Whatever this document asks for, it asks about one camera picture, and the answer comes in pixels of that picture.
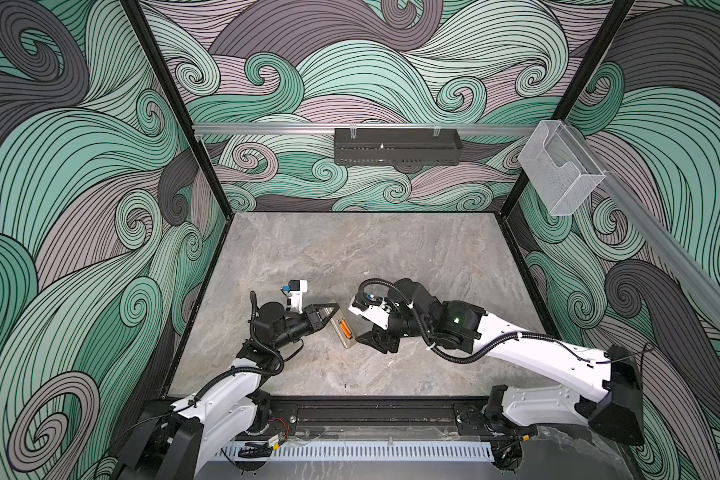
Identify clear plastic wall bin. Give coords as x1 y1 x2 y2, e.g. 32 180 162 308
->
518 120 605 217

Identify white slotted cable duct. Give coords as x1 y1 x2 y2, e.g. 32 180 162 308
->
212 441 494 463

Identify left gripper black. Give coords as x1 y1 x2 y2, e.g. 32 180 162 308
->
271 304 337 353

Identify aluminium rail back wall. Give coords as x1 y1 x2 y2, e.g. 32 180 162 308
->
192 122 536 137

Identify aluminium rail wall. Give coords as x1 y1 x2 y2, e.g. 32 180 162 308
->
573 129 720 331
192 122 536 137

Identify black wall tray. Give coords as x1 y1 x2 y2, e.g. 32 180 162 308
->
333 129 464 172

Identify aluminium rail right wall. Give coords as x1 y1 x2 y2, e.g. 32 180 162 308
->
573 129 720 331

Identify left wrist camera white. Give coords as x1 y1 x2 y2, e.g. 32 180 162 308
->
281 280 308 314

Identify white remote control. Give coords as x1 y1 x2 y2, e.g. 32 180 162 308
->
330 314 356 349

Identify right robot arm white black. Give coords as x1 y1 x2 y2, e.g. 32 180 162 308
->
350 278 651 446

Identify orange battery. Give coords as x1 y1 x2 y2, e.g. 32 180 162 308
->
339 322 352 340
339 321 353 340

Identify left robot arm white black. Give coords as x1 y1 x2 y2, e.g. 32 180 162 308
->
108 292 340 479

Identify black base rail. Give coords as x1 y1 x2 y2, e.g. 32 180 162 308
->
137 395 577 442

